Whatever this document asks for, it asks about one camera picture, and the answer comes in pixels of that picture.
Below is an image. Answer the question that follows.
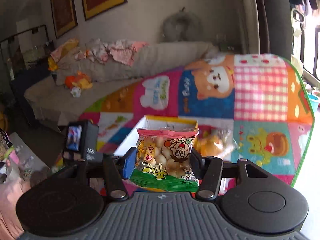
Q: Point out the grey window curtain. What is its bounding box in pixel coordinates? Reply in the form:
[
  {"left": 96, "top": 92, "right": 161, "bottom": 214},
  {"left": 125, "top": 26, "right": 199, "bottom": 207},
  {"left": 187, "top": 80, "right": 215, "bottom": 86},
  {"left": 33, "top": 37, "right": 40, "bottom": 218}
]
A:
[{"left": 236, "top": 0, "right": 292, "bottom": 60}]

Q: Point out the yellow cardboard box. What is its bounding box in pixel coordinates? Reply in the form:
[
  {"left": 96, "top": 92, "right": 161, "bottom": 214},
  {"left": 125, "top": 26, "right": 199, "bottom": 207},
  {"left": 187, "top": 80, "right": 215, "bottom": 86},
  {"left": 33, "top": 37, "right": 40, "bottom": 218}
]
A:
[{"left": 114, "top": 115, "right": 198, "bottom": 156}]

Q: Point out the sesame stick clear packet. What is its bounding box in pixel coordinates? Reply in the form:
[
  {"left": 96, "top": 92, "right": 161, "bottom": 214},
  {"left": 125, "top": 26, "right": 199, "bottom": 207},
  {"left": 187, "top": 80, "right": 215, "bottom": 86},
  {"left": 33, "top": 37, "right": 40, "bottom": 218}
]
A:
[{"left": 219, "top": 129, "right": 239, "bottom": 159}]

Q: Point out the bun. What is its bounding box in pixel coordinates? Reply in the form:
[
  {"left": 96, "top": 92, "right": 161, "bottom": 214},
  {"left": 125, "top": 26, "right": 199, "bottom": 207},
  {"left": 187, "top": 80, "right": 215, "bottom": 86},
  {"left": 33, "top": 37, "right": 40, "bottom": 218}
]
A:
[{"left": 193, "top": 129, "right": 226, "bottom": 159}]

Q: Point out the biscuit ball snack bag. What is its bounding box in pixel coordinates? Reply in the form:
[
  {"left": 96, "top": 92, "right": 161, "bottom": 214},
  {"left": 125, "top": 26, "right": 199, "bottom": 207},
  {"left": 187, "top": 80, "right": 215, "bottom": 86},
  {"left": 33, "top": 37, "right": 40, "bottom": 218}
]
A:
[{"left": 130, "top": 129, "right": 199, "bottom": 192}]

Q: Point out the grey round plush cushion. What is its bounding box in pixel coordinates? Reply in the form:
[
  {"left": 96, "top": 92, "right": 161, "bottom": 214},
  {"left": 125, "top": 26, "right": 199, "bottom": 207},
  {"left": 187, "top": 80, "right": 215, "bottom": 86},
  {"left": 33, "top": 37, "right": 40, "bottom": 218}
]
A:
[{"left": 161, "top": 7, "right": 203, "bottom": 42}]

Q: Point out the orange plush toy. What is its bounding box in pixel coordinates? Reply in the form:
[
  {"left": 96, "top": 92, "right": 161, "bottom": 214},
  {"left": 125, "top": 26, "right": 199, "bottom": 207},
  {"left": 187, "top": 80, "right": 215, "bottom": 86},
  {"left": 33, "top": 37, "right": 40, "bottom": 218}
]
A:
[{"left": 65, "top": 71, "right": 93, "bottom": 90}]

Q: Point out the white small plush toy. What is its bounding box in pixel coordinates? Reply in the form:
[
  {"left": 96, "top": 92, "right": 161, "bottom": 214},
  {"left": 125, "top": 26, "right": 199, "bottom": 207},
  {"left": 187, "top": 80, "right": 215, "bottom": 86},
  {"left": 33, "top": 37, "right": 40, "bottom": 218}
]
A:
[{"left": 71, "top": 87, "right": 82, "bottom": 98}]

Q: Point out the colourful cartoon play mat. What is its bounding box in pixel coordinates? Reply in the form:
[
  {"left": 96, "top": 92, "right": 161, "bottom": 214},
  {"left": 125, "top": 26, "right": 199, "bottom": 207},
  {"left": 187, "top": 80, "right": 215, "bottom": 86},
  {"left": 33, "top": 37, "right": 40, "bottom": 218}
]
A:
[{"left": 80, "top": 54, "right": 314, "bottom": 185}]

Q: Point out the pink baby clothes pile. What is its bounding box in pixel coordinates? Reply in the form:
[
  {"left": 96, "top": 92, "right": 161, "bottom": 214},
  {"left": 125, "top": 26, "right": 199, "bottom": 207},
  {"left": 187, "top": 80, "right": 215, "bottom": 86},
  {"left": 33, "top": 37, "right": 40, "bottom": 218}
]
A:
[{"left": 50, "top": 38, "right": 149, "bottom": 67}]

